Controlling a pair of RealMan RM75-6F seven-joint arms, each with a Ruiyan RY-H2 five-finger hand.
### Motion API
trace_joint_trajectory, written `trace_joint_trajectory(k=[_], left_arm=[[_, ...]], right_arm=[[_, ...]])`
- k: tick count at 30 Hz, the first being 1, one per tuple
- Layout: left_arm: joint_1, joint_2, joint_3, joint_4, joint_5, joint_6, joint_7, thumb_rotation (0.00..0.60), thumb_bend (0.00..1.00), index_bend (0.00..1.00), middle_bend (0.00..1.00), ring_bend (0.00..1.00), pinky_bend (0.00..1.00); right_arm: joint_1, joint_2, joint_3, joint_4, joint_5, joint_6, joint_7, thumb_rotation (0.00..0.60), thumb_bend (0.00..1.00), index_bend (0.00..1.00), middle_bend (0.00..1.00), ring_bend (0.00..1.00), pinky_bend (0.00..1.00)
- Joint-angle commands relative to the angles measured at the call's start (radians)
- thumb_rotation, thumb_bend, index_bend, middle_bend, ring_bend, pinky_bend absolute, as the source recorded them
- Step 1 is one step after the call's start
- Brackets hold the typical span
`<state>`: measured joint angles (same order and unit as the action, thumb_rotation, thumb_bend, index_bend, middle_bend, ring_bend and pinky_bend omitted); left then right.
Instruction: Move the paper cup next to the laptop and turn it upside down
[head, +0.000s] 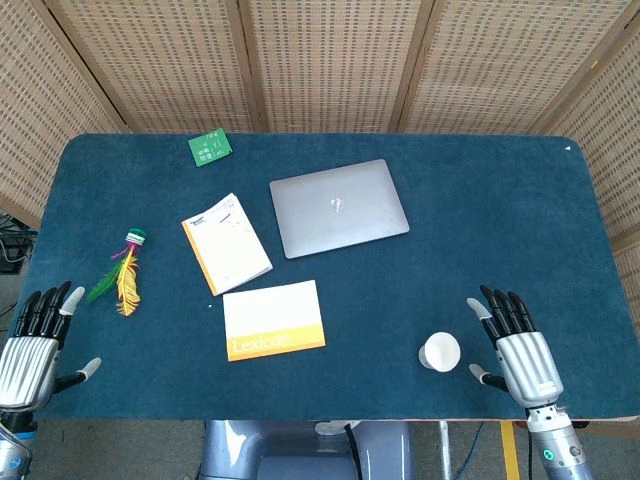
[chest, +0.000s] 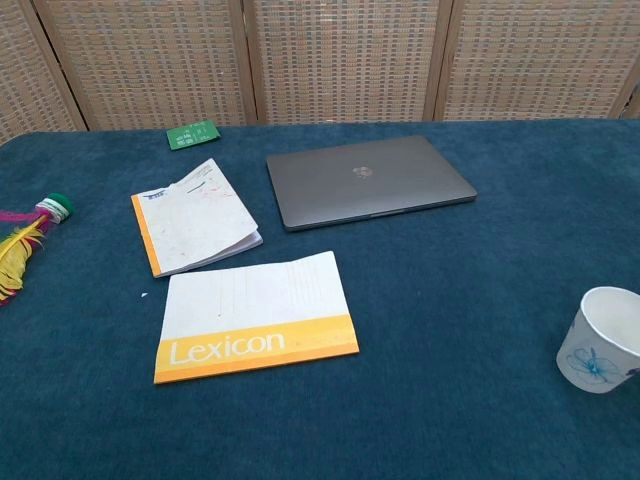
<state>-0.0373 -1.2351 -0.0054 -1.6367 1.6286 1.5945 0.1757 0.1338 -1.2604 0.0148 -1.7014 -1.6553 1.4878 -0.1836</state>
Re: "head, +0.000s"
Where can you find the woven rattan folding screen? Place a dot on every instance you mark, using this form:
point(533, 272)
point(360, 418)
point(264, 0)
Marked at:
point(320, 65)

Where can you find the grey closed laptop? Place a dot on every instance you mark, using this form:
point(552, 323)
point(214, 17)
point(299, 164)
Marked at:
point(339, 208)

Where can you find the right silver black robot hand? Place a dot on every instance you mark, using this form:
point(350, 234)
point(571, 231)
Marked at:
point(530, 362)

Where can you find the blue felt table mat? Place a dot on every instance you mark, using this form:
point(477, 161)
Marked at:
point(320, 275)

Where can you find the blue-grey robot torso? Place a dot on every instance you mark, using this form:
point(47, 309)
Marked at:
point(305, 450)

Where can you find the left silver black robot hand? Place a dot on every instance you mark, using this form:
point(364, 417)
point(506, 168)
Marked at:
point(27, 357)

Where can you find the white paper cup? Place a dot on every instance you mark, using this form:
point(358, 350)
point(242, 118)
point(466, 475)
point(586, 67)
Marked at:
point(440, 351)

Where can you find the white orange Lexicon book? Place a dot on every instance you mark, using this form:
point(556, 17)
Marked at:
point(273, 320)

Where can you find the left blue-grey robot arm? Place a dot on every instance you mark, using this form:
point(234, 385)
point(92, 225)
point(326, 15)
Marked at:
point(15, 445)

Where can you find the white booklet with orange spine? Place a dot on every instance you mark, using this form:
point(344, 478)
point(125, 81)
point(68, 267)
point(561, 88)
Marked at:
point(226, 243)

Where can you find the feather shuttlecock green yellow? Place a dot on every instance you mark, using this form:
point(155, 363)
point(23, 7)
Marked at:
point(126, 275)

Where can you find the green circuit board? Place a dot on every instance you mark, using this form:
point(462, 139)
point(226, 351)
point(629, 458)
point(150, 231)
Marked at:
point(210, 147)

